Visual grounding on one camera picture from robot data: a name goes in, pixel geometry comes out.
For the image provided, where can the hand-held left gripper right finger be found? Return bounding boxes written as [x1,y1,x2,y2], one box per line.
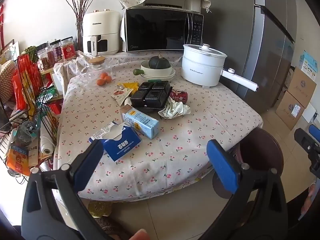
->
[200,139,288,240]

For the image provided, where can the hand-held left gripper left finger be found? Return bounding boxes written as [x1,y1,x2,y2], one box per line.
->
[21,139,113,240]

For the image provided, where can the torn blue white carton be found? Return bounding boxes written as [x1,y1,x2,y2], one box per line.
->
[89,121,142,162]

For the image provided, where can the brown trash bin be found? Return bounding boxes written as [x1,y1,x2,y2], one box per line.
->
[212,127,284,200]

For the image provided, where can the light blue milk carton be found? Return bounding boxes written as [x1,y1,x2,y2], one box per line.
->
[119,104,160,140]

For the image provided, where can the white paper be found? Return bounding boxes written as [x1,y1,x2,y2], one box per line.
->
[158,97,191,120]

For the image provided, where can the white red snack wrapper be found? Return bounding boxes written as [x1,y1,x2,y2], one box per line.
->
[111,89,132,105]

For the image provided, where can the red drink can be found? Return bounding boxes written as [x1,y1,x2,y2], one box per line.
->
[170,89,188,104]

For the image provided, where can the yellow snack wrapper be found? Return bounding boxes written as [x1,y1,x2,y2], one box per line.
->
[117,82,140,92]

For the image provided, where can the black plastic food tray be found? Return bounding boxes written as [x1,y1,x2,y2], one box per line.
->
[130,80,173,113]

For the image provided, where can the person's right hand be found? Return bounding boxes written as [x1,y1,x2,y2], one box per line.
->
[301,180,319,213]

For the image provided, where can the person's left hand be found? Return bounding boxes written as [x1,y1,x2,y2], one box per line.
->
[132,229,151,240]

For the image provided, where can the white flat board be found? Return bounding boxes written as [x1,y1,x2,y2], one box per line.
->
[301,104,316,124]

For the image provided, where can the blue white printed box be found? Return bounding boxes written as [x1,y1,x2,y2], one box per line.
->
[299,50,320,80]

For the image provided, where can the orange printed packet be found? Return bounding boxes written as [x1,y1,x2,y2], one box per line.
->
[6,146,31,177]

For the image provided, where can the glass jar with wooden lid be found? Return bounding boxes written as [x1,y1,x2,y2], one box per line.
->
[79,57,113,84]

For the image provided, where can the white electric cooking pot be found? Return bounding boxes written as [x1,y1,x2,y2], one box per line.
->
[181,47,258,92]

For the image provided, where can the grey refrigerator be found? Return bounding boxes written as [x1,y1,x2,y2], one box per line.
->
[201,0,300,114]

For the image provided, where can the cream plate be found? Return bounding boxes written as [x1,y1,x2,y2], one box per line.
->
[142,73,175,82]

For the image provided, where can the stack of cream plates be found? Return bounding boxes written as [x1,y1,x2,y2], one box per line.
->
[140,67,176,80]

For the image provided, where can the orange red snack packets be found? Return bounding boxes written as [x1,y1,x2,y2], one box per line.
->
[11,55,42,110]

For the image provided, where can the white pot lid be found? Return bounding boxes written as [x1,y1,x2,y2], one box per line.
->
[183,44,227,58]

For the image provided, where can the glass jar with purple label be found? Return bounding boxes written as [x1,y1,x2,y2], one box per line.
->
[50,40,63,62]

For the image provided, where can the woven basket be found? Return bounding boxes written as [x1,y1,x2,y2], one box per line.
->
[0,60,17,98]

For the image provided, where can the dark green pumpkin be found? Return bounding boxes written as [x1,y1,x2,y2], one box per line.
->
[149,55,172,70]

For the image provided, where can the green leafy bunch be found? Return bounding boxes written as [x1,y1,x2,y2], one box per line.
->
[21,46,39,63]

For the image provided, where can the glass vase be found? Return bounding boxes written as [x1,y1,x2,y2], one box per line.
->
[76,22,84,52]

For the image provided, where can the cream air fryer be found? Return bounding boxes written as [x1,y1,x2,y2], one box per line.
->
[82,10,122,56]

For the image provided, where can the black microwave oven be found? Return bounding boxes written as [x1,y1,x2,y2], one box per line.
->
[121,7,204,53]

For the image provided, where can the bare dry branches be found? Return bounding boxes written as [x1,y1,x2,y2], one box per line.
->
[61,0,94,24]

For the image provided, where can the white countertop appliance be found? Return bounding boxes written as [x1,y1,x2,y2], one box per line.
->
[136,0,202,13]

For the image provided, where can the red hanging decoration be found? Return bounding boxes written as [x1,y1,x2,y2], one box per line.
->
[0,4,4,52]

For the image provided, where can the white string roll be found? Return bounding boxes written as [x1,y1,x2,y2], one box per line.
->
[39,135,55,155]

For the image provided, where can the black wire rack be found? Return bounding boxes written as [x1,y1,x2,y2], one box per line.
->
[0,54,63,183]

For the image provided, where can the cream bowl with green handle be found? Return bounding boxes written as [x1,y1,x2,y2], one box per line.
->
[133,60,173,76]

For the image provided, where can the picture frame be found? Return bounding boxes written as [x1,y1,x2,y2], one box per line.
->
[0,40,20,58]

